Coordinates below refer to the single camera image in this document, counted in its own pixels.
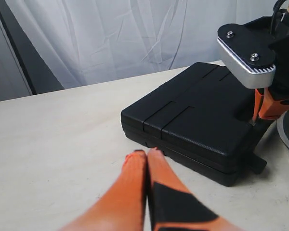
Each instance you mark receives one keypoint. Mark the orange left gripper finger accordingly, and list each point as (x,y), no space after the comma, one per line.
(122,207)

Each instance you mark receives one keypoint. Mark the dark vertical post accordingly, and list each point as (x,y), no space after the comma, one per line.
(39,77)

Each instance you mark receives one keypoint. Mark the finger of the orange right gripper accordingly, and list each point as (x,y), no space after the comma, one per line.
(172,206)

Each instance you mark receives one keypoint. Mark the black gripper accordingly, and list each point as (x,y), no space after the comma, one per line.
(273,32)

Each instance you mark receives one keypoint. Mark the black plastic tool case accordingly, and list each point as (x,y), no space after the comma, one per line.
(200,119)

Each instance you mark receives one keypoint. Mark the white backdrop curtain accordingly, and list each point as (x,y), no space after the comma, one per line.
(85,42)

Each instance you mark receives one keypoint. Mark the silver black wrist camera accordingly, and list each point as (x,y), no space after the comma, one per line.
(246,56)

